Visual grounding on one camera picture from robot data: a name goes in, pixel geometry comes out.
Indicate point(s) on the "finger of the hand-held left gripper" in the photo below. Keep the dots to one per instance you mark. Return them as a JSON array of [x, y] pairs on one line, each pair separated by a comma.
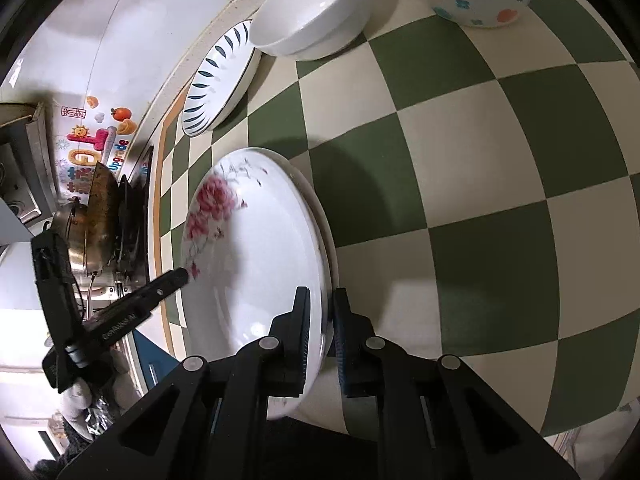
[[167, 282]]

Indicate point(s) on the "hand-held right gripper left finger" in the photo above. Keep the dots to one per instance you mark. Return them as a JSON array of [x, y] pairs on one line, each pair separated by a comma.
[[302, 345]]

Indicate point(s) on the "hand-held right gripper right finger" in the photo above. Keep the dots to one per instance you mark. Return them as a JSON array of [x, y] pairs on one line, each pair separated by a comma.
[[340, 345]]

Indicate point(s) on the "pink floral white plate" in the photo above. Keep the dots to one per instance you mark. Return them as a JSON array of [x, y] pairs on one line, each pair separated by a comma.
[[250, 260]]

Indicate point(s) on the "leaf pattern white plate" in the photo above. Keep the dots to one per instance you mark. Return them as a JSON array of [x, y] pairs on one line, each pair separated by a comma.
[[220, 80]]

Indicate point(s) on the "plain white bowl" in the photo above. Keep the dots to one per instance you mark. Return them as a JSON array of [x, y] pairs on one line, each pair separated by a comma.
[[310, 10]]

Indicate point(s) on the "black stove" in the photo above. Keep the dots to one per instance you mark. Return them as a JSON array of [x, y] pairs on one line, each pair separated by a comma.
[[135, 220]]

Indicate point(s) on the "blue cabinet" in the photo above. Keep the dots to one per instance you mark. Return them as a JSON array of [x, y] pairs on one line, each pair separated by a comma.
[[150, 360]]

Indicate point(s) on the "stainless steel pot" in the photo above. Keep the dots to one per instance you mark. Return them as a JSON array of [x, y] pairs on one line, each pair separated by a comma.
[[70, 230]]

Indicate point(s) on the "dark wok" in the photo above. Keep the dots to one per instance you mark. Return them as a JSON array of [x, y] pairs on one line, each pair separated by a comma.
[[102, 210]]

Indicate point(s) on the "black range hood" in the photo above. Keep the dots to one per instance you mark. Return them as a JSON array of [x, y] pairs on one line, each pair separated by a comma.
[[25, 160]]

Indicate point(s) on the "green white checkered tablecloth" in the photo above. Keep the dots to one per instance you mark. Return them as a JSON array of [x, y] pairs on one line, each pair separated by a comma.
[[450, 160]]

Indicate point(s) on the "colourful wall sticker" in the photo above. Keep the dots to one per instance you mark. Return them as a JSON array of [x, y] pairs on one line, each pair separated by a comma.
[[95, 145]]

